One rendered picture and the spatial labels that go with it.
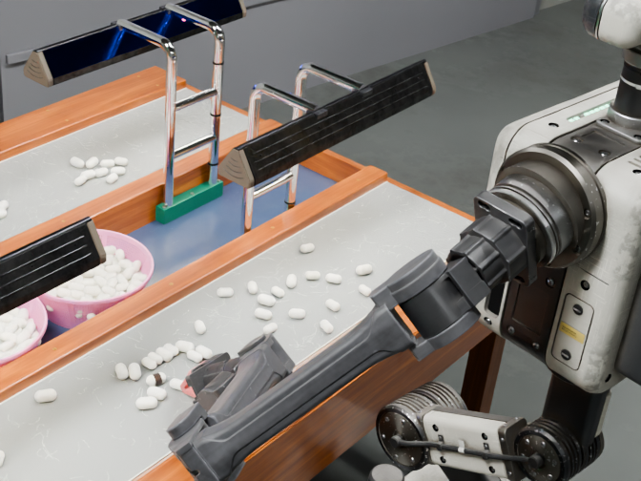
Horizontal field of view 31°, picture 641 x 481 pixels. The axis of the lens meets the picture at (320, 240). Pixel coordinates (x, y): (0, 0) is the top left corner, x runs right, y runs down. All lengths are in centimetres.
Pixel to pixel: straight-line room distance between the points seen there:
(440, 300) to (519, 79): 401
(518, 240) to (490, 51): 422
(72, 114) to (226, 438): 166
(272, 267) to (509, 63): 321
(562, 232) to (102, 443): 93
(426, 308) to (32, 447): 87
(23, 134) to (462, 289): 170
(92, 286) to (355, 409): 59
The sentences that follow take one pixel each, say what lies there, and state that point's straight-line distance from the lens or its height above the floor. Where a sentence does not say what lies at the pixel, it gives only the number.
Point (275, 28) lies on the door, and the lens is 476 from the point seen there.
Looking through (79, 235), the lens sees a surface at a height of 110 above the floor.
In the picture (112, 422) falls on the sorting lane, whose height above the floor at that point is 74.
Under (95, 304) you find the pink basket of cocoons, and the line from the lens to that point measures 234.
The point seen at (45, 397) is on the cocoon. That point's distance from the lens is 213.
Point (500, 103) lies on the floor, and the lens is 513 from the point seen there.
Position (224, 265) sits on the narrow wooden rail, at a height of 76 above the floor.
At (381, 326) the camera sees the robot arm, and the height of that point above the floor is 128.
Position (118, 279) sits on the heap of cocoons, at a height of 74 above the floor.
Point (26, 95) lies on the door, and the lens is 415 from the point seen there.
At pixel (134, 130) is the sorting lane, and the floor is 74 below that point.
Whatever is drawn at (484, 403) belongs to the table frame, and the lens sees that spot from 288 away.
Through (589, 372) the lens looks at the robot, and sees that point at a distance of 163.
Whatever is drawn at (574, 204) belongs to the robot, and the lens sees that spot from 148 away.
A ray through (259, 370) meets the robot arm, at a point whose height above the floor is 99.
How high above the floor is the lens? 213
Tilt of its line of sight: 32 degrees down
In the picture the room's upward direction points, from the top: 6 degrees clockwise
